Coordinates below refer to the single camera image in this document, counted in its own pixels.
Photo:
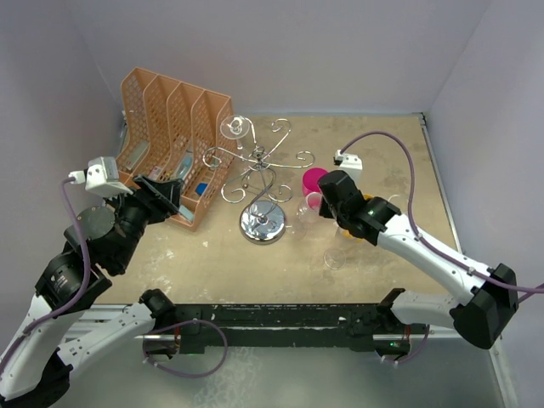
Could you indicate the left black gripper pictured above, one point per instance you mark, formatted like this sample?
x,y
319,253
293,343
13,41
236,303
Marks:
x,y
168,193

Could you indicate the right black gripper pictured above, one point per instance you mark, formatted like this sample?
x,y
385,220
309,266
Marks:
x,y
325,211

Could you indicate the clear wine glass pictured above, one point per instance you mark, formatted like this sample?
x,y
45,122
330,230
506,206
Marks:
x,y
235,128
307,215

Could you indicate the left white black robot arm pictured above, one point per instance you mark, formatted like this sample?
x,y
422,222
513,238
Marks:
x,y
39,363

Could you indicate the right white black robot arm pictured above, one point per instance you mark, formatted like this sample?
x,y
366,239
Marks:
x,y
480,300

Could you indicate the chrome wine glass rack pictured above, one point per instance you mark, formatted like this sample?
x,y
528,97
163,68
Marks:
x,y
262,221

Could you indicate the light blue item in organizer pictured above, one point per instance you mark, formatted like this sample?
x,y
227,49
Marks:
x,y
186,213

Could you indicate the blue eraser in organizer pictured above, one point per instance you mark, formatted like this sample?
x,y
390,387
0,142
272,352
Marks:
x,y
201,188

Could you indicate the pink plastic goblet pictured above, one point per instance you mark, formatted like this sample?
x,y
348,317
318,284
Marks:
x,y
310,187

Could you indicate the teal scissors in organizer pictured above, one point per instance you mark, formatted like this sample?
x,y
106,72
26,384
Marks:
x,y
183,166

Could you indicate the grey card in organizer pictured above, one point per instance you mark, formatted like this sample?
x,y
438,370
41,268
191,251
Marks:
x,y
136,154

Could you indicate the clear glass behind orange goblet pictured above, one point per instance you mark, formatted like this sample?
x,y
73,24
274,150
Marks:
x,y
400,201

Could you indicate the clear glass front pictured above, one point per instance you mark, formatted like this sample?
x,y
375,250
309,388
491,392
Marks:
x,y
334,258

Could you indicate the orange plastic file organizer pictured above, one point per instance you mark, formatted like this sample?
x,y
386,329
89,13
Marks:
x,y
175,117

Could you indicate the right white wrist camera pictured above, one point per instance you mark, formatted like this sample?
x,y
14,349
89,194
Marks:
x,y
351,164

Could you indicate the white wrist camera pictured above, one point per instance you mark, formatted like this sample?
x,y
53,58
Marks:
x,y
101,178
351,164

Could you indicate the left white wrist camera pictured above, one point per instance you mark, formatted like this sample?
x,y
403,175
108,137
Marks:
x,y
101,178

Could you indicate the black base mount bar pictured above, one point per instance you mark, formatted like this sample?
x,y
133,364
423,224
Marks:
x,y
359,327

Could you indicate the aluminium frame rails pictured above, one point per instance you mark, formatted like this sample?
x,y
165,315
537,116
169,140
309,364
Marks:
x,y
480,300

